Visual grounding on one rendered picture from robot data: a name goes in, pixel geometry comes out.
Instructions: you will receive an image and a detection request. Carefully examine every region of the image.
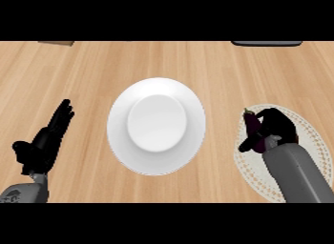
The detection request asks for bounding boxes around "cream woven placemat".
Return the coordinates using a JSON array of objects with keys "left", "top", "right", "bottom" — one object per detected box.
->
[{"left": 232, "top": 103, "right": 334, "bottom": 203}]

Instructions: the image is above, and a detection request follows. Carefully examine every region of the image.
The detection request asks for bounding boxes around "white oval plate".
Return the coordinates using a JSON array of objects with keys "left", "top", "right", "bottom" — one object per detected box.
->
[{"left": 107, "top": 76, "right": 207, "bottom": 176}]

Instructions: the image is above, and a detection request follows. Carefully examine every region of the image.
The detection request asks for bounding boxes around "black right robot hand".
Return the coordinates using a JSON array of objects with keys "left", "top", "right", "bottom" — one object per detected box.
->
[{"left": 237, "top": 107, "right": 300, "bottom": 153}]

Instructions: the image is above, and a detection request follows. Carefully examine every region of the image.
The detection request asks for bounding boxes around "brown wooden object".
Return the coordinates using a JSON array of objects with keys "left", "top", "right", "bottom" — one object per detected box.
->
[{"left": 37, "top": 40, "right": 76, "bottom": 48}]

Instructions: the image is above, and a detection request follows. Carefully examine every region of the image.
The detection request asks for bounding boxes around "dark grey flat object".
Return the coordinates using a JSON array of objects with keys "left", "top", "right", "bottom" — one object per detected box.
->
[{"left": 230, "top": 40, "right": 305, "bottom": 48}]

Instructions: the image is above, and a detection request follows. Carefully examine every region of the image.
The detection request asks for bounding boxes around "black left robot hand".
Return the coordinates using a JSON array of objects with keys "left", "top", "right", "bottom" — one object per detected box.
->
[{"left": 12, "top": 98, "right": 76, "bottom": 176}]

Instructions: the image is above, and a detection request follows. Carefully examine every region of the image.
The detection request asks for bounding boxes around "purple eggplant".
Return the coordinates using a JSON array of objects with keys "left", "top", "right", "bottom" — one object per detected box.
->
[{"left": 243, "top": 108, "right": 268, "bottom": 153}]

